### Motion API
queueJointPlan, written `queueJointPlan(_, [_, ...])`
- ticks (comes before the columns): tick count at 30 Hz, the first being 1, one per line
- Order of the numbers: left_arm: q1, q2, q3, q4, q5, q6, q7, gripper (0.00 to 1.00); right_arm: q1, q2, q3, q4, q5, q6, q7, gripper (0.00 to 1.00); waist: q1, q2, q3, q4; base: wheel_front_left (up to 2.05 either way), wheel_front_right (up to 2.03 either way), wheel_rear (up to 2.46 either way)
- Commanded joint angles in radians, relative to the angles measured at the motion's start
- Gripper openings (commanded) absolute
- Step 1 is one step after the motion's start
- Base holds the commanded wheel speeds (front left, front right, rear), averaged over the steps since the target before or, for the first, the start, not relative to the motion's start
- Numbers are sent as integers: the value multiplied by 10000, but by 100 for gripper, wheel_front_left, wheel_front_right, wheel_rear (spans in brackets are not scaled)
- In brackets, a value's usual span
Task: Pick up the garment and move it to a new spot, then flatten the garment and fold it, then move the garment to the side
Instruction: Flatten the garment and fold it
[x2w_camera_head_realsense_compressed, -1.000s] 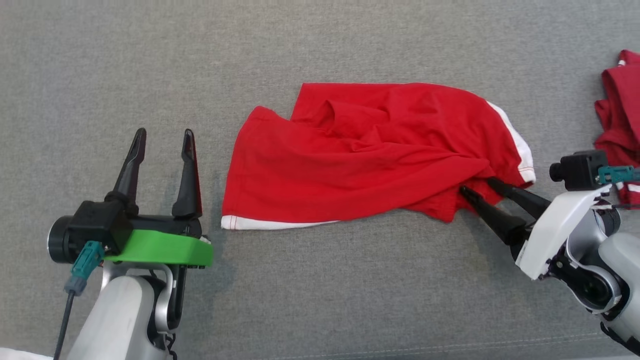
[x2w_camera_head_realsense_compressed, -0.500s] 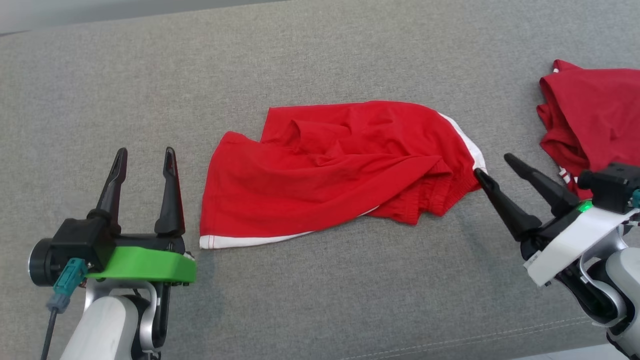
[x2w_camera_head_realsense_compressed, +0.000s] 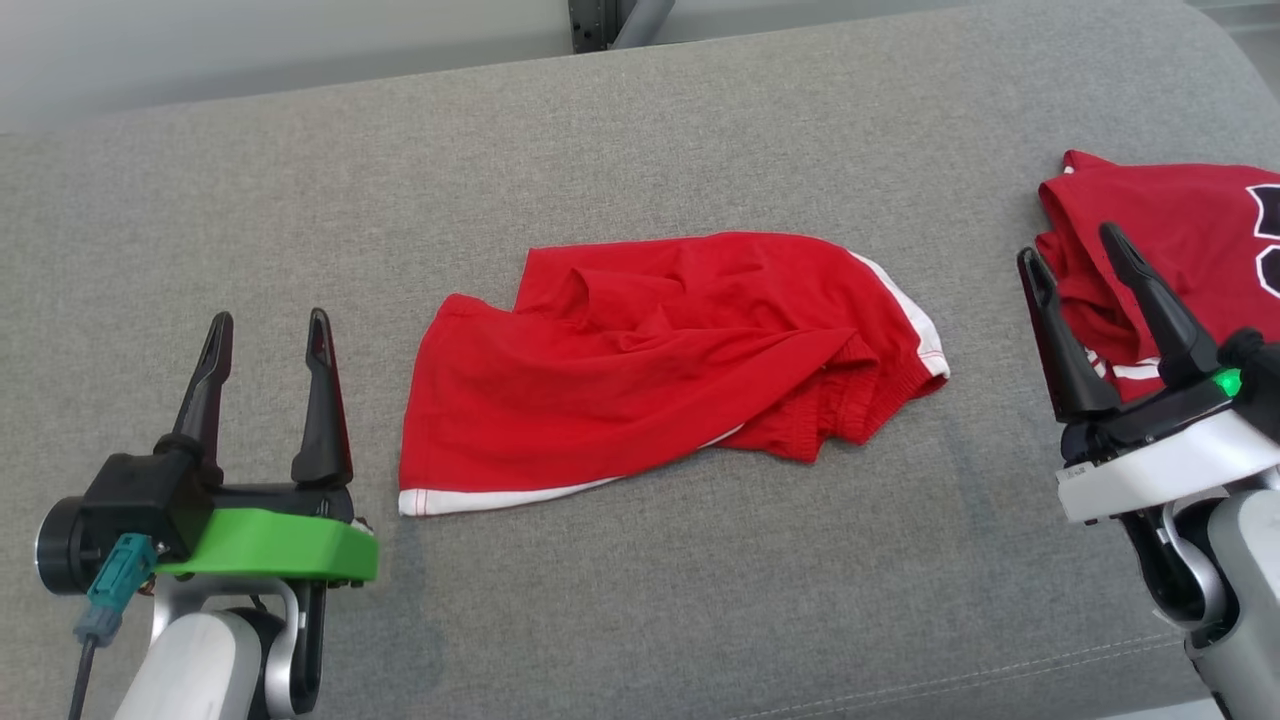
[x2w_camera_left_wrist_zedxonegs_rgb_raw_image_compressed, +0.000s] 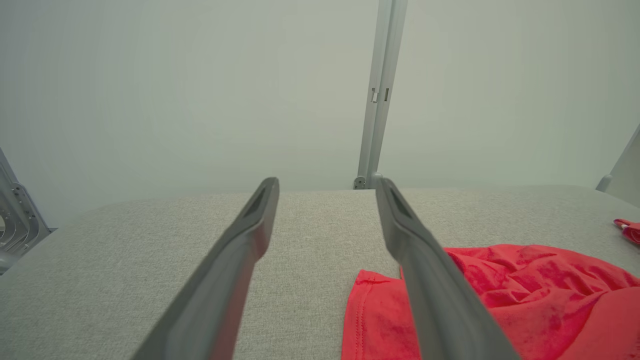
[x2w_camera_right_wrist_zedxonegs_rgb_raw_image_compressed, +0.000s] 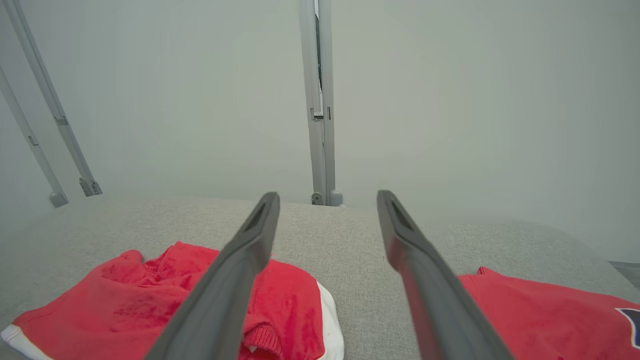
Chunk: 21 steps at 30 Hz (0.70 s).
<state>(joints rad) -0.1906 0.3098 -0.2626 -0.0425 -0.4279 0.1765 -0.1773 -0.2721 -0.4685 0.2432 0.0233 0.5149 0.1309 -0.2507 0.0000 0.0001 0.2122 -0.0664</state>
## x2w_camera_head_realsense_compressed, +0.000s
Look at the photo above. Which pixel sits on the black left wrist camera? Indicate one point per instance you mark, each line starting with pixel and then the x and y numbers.
pixel 140 500

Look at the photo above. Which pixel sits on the red shorts with white stripe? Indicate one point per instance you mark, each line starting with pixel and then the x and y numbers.
pixel 620 390

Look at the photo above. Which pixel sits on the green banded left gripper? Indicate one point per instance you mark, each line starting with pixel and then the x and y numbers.
pixel 280 545

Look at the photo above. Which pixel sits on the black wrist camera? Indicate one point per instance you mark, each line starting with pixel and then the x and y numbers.
pixel 1260 375
pixel 140 500

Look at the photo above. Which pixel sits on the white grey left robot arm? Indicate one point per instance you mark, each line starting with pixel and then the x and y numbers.
pixel 200 670

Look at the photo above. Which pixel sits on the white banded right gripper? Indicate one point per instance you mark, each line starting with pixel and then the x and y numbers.
pixel 1160 465

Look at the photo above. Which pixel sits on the grey metal frame post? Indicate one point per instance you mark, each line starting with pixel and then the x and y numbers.
pixel 600 20

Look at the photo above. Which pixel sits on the grey fabric sofa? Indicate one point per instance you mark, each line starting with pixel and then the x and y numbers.
pixel 600 130

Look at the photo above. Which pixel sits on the red and white jersey shirt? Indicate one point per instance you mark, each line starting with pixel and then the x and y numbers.
pixel 1170 210

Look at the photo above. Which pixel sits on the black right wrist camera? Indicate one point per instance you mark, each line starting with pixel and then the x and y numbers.
pixel 1260 375

